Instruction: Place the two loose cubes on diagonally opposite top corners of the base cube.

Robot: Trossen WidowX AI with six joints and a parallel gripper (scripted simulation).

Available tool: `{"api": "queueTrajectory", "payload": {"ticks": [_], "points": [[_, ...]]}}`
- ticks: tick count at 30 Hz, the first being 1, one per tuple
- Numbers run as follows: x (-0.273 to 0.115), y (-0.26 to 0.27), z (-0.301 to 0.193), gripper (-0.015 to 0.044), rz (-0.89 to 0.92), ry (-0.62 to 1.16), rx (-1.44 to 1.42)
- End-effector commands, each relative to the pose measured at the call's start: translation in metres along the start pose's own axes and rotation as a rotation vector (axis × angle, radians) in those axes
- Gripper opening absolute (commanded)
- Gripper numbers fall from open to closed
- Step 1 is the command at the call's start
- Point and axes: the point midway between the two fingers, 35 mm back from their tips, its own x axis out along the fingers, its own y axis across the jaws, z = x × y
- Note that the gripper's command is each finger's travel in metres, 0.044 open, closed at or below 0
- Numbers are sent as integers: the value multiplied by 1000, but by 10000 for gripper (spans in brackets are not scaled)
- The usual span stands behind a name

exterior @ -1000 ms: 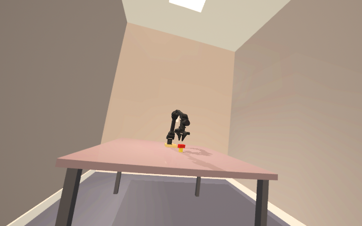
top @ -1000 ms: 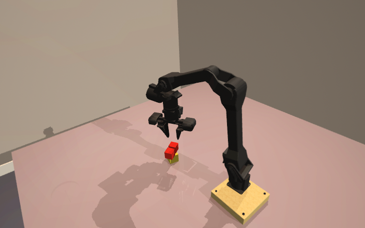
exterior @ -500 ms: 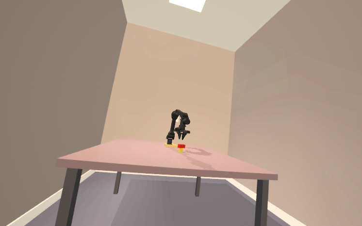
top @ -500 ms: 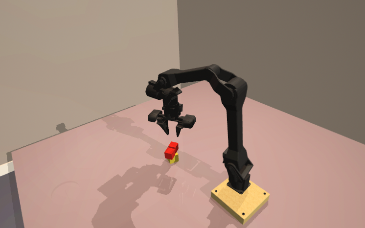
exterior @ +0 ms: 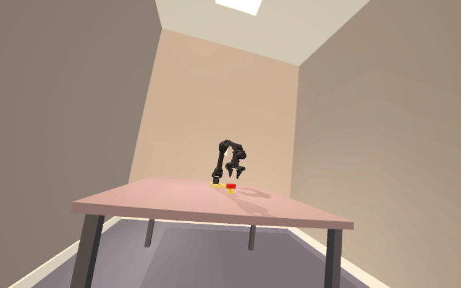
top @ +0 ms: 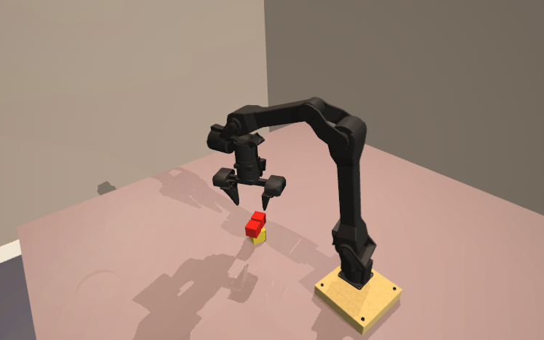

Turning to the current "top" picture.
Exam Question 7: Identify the red cube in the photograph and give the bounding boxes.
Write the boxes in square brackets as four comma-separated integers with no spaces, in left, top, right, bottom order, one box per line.
[251,211,266,229]
[245,220,261,238]

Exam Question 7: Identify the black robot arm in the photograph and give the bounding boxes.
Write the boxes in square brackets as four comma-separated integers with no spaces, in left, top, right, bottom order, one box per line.
[206,97,376,290]

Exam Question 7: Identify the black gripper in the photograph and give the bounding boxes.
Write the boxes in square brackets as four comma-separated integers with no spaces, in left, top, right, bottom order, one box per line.
[212,156,286,211]

